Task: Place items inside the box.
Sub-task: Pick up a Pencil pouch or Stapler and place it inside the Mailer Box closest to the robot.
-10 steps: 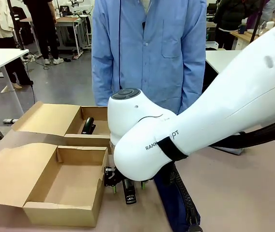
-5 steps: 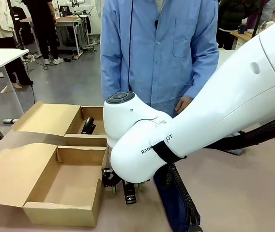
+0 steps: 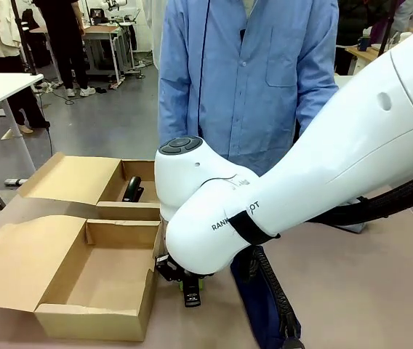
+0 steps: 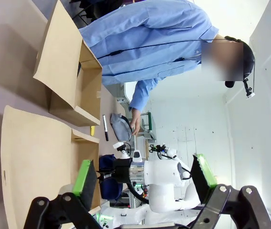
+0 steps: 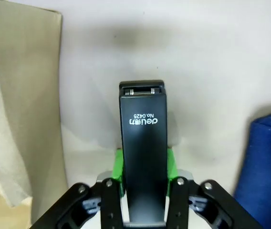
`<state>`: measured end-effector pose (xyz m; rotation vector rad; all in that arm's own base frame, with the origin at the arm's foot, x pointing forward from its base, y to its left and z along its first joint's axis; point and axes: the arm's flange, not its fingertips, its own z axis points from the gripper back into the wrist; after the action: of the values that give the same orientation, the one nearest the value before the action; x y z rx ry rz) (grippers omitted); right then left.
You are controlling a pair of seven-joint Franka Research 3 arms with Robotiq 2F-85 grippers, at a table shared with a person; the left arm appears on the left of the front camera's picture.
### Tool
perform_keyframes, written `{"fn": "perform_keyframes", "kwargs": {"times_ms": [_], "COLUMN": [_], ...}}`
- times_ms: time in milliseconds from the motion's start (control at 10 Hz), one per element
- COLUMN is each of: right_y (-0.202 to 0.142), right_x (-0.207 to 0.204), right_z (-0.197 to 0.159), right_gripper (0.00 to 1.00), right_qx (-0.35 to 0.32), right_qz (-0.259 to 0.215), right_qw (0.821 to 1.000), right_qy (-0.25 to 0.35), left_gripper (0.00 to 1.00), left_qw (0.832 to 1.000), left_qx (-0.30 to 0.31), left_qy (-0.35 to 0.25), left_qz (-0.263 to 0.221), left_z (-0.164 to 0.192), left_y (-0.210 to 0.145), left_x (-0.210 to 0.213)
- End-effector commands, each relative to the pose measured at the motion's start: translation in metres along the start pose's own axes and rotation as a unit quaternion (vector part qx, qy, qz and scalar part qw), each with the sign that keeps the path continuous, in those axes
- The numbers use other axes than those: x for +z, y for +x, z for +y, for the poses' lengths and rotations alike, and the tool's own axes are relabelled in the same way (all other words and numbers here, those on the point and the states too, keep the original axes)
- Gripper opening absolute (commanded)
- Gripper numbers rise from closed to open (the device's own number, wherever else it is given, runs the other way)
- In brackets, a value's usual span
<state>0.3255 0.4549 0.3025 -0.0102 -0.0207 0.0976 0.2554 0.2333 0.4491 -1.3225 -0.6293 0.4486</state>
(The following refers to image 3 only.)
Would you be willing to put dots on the person in black trousers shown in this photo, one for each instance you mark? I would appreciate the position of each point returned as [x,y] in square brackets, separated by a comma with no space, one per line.
[28,109]

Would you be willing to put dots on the person in blue shirt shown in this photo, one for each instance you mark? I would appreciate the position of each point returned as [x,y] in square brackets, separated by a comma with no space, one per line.
[243,91]

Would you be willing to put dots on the light wooden table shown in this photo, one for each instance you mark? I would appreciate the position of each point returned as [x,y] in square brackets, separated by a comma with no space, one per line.
[364,54]

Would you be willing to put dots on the dark green stapler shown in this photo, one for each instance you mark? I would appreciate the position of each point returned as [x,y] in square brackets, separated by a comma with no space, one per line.
[132,187]

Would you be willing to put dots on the person in dark jacket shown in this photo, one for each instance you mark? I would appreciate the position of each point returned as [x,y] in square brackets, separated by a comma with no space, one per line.
[355,22]

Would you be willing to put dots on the black stand pole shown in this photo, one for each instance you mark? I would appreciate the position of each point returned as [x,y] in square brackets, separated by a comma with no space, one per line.
[385,36]

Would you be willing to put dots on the small cardboard box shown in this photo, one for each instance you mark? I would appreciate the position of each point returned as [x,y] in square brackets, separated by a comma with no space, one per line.
[68,178]

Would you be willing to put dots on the large cardboard box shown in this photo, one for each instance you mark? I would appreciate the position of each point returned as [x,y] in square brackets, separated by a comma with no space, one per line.
[21,261]

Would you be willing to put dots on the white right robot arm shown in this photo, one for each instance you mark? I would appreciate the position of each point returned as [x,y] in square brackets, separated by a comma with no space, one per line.
[337,145]

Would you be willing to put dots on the wooden top grey desk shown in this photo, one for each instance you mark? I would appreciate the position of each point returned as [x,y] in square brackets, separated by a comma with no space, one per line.
[101,40]

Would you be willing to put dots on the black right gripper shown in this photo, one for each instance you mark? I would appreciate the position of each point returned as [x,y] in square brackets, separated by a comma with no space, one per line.
[168,269]

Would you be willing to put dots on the navy zipper pencil case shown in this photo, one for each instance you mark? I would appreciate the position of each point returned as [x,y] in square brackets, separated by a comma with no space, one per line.
[257,309]

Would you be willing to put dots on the person in black clothes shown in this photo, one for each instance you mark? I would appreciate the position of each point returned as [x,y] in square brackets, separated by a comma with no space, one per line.
[64,36]

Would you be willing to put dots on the dark blue mug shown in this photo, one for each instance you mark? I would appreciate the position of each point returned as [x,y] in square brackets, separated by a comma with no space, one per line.
[365,43]

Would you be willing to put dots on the black tripod pole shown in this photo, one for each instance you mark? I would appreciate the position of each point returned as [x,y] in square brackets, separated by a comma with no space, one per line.
[24,36]

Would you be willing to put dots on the grey power strip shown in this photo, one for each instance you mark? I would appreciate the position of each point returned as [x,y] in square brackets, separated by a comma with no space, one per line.
[15,181]

